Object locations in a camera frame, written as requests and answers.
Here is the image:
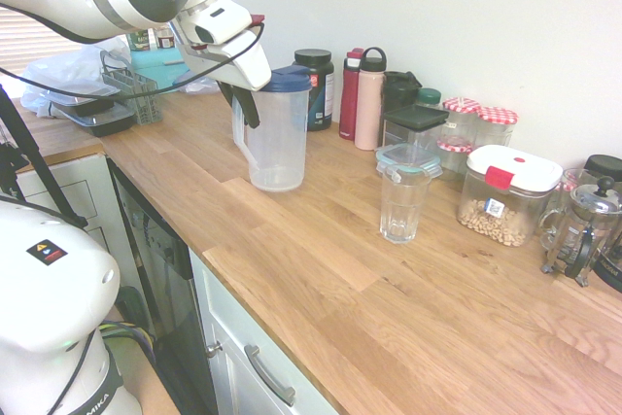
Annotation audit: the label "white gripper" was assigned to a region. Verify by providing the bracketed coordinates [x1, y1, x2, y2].
[169, 19, 273, 129]

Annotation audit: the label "clear pitcher blue lid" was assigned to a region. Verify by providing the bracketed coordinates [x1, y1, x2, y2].
[230, 64, 314, 194]

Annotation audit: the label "red water bottle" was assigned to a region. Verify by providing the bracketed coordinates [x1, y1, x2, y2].
[338, 47, 366, 142]

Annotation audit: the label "clear zip bag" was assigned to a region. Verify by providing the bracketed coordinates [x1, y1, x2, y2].
[171, 72, 223, 96]

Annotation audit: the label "black protein powder tub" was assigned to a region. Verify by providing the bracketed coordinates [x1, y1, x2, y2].
[292, 48, 337, 133]

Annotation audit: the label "teal box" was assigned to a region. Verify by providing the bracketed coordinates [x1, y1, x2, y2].
[129, 47, 191, 95]

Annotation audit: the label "grey cutlery basket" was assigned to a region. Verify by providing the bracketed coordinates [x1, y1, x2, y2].
[99, 50, 164, 126]

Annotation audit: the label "small brown jar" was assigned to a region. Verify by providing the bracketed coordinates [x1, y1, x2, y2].
[154, 25, 177, 51]

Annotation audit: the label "pink bottle black cap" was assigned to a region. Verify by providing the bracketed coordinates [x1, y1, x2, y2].
[353, 46, 389, 152]

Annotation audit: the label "black shaker bottle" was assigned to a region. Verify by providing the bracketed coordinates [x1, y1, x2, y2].
[383, 70, 424, 111]

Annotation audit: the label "glass container teal lid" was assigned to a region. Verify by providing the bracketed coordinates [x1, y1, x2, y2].
[374, 142, 445, 181]

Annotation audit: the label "clear canister black lid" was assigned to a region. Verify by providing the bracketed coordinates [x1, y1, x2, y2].
[382, 104, 451, 154]

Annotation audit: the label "white plastic bag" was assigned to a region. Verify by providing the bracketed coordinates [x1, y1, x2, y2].
[19, 31, 133, 118]

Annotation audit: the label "jar with green lid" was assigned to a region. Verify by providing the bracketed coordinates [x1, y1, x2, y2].
[416, 86, 444, 111]

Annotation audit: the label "black dishwasher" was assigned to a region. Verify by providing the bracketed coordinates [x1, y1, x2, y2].
[107, 156, 218, 415]

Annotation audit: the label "clear drinking glass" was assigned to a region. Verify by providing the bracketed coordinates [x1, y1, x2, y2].
[379, 164, 433, 245]

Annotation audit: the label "white cabinet drawer front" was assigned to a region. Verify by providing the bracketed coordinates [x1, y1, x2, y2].
[189, 248, 337, 415]

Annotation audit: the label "window blinds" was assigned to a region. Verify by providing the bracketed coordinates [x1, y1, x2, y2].
[0, 2, 132, 79]

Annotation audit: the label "jar red checkered lid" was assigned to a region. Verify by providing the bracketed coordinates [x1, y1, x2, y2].
[475, 105, 520, 150]
[435, 137, 475, 179]
[441, 96, 483, 144]

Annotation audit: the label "cereal container white lid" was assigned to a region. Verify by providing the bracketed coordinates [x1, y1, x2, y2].
[456, 144, 565, 249]

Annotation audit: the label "clear glass mug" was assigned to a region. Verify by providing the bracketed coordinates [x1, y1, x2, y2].
[537, 168, 597, 251]

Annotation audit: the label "jar with black lid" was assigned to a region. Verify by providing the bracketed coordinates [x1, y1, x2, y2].
[582, 154, 622, 189]

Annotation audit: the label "glass french press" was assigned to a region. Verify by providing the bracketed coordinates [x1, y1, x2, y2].
[539, 175, 622, 288]

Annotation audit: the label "black coffee appliance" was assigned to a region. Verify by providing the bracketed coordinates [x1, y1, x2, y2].
[589, 233, 622, 295]

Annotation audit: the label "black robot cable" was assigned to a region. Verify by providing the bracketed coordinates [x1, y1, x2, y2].
[0, 20, 266, 100]

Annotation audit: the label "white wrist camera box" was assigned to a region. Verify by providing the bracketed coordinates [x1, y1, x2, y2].
[186, 0, 256, 47]

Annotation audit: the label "coloured cable bundle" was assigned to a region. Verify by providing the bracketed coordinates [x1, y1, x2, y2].
[98, 319, 157, 363]

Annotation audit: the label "metal drawer handle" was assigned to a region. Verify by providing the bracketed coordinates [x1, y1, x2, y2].
[243, 343, 297, 407]

